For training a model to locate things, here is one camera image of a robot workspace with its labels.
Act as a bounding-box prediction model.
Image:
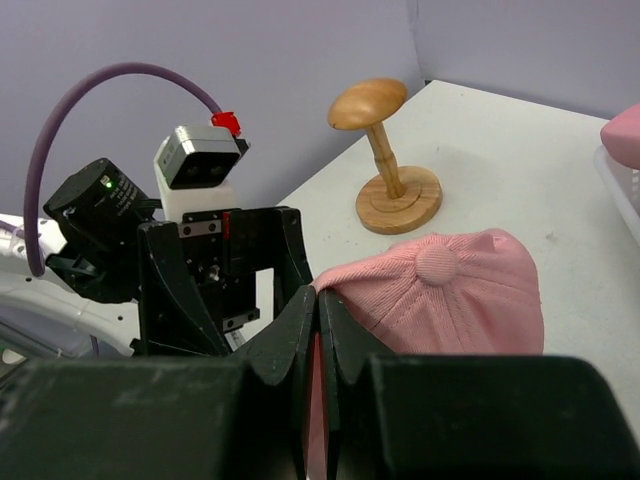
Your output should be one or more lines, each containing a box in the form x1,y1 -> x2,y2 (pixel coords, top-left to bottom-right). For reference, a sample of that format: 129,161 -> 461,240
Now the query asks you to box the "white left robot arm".
34,158 -> 312,356

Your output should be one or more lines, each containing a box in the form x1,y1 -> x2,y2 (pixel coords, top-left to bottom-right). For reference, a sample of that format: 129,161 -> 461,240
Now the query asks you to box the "wooden mushroom hat stand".
327,78 -> 443,235

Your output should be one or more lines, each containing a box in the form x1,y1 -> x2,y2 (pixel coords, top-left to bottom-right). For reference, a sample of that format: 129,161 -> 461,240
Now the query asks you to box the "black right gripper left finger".
1,287 -> 316,479

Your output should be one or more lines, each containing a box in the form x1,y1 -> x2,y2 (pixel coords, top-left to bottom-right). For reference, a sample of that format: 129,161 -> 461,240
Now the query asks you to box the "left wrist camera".
153,111 -> 249,223

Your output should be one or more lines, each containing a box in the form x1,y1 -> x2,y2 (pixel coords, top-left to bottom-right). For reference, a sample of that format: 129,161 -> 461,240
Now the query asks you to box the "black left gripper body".
132,206 -> 312,356

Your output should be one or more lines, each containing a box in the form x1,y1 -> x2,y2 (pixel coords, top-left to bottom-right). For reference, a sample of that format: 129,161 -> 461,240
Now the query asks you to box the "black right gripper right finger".
318,292 -> 639,479

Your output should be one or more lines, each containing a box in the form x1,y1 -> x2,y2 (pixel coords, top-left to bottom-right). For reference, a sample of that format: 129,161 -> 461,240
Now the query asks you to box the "white plastic basket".
593,145 -> 639,242

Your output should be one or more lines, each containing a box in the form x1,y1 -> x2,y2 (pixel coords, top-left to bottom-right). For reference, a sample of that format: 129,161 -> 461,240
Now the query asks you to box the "pink baseball cap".
305,228 -> 546,480

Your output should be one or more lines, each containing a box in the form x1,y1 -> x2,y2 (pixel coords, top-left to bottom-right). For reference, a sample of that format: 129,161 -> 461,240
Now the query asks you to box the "pink hat in basket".
600,104 -> 640,170

